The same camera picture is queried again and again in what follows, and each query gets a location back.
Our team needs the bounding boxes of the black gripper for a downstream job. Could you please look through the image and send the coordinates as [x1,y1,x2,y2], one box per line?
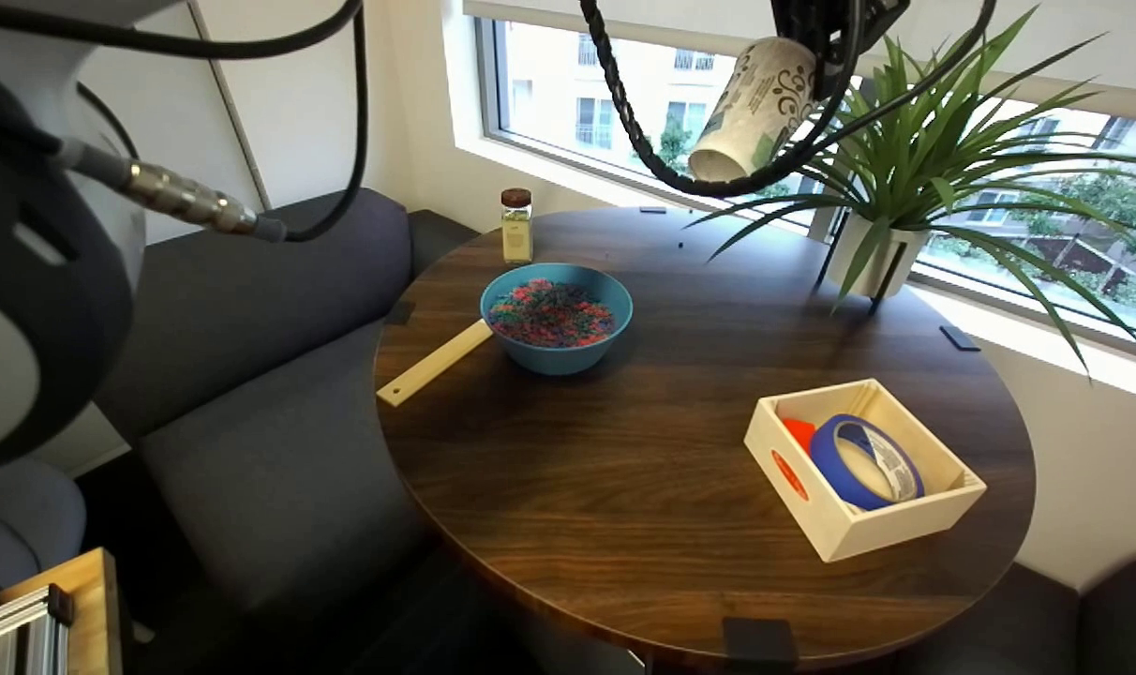
[770,0,914,100]

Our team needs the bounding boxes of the white patterned paper cup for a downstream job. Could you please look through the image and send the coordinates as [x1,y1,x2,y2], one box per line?
[688,32,825,186]

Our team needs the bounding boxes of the white wooden box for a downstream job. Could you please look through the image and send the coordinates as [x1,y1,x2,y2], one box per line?
[738,374,989,565]

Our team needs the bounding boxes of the green leafy plant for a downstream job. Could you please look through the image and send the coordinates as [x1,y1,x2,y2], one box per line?
[688,5,1136,379]

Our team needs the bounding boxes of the white plant pot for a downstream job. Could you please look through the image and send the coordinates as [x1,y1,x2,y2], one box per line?
[819,206,936,304]

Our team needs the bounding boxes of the spice jar with brown lid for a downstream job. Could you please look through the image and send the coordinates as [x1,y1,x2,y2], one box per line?
[500,184,542,267]

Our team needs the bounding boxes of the small orange object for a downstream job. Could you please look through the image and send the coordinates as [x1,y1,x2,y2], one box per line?
[778,412,823,457]

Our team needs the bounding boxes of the colourful candy pieces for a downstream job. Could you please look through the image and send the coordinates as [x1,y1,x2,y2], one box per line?
[489,276,620,349]

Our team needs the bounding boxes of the blue bowl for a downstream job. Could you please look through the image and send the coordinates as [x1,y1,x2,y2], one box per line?
[478,257,638,379]

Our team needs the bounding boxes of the blue tape roll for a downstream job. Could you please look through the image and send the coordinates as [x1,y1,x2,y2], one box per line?
[808,412,931,512]

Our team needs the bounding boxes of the round dark wooden table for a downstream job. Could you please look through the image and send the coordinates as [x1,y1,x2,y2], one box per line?
[369,202,1038,675]

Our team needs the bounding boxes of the long wooden ruler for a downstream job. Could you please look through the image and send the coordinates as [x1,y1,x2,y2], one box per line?
[377,315,500,412]

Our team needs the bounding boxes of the black table edge clip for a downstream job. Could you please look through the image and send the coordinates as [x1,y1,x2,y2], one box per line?
[719,612,802,666]

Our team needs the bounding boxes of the dark grey sofa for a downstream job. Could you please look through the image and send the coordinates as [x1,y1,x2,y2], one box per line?
[92,184,504,630]

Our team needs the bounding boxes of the blue-grey shell chair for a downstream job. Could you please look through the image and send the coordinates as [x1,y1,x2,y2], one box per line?
[0,449,92,594]

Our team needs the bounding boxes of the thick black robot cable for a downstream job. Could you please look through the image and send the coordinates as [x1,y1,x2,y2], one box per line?
[573,0,1001,202]

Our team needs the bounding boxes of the black cable with metal connector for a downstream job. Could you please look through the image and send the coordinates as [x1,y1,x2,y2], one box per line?
[0,0,377,249]

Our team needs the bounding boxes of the aluminium frame with wood plank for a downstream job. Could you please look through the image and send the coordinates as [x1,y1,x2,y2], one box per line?
[0,545,128,675]

